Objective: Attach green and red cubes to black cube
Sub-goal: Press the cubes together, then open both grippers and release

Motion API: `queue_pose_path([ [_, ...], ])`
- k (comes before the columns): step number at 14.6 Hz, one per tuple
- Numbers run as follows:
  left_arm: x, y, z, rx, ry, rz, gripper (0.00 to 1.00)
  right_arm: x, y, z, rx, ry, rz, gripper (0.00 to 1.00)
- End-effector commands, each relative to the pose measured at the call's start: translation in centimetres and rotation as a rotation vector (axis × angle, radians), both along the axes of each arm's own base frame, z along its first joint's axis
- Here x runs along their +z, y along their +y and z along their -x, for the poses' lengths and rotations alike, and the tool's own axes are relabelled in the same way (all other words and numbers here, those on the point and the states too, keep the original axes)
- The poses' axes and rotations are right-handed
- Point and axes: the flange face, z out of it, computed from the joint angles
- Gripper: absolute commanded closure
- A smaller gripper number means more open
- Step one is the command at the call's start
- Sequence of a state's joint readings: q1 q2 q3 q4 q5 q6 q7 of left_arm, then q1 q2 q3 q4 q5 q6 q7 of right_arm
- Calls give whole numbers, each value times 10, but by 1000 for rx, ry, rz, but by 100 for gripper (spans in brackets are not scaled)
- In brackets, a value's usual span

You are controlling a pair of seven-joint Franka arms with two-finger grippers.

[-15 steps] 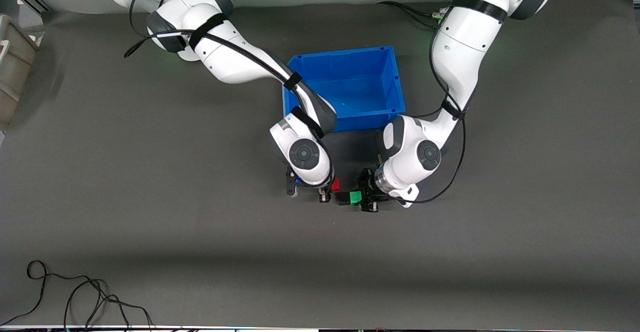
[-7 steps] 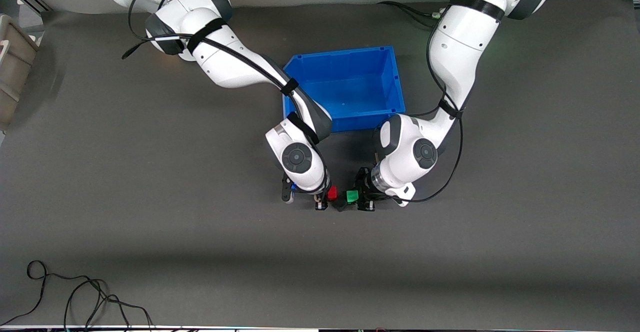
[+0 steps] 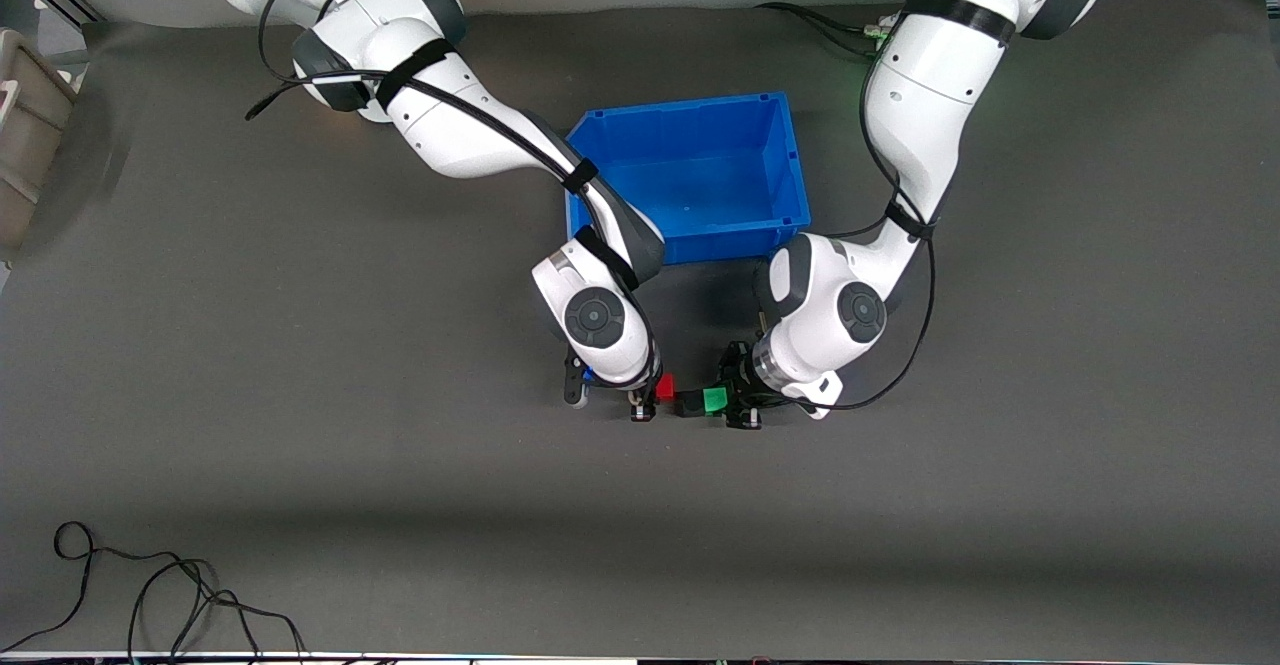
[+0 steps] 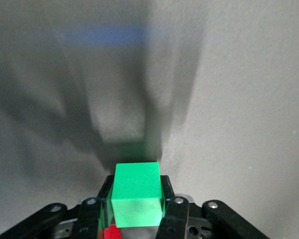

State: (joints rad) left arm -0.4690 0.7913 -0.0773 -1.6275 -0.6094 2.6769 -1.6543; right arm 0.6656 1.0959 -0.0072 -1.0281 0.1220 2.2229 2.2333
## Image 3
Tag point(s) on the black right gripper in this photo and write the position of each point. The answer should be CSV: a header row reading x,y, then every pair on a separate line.
x,y
640,404

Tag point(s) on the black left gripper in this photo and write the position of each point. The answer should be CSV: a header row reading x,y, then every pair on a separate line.
x,y
738,372

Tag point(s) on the small green cube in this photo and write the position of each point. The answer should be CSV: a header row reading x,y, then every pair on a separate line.
x,y
715,400

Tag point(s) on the small red cube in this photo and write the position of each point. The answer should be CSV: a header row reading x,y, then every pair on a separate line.
x,y
666,388

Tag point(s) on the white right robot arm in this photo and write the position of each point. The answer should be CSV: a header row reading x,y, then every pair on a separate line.
x,y
450,135

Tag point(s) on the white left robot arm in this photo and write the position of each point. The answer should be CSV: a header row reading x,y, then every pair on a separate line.
x,y
930,105

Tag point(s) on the small black cube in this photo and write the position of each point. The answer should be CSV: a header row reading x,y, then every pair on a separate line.
x,y
689,406

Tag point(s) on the blue plastic storage bin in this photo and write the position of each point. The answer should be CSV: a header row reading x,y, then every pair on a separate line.
x,y
700,165

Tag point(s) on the beige plastic container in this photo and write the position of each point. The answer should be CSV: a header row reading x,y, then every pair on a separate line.
x,y
30,125

